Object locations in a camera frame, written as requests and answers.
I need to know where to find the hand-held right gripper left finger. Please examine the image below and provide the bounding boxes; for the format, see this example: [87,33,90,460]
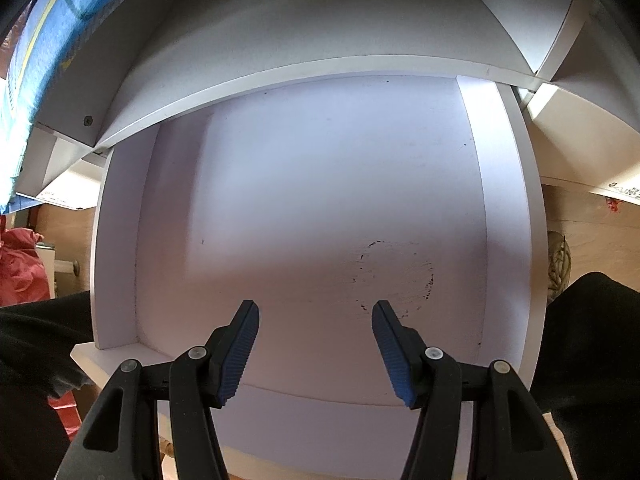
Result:
[55,300,261,480]

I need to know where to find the red bag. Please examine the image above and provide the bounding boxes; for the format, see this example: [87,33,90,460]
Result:
[0,215,96,443]

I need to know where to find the person's black trousers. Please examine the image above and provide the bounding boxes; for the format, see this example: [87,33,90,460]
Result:
[0,272,640,480]

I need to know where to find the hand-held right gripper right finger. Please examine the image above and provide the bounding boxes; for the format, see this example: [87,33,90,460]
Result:
[371,300,568,480]

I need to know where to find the beige shoe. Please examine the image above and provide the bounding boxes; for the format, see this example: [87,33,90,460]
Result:
[546,231,572,303]

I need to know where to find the blue plaid cloth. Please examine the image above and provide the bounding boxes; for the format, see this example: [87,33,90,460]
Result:
[0,0,146,216]

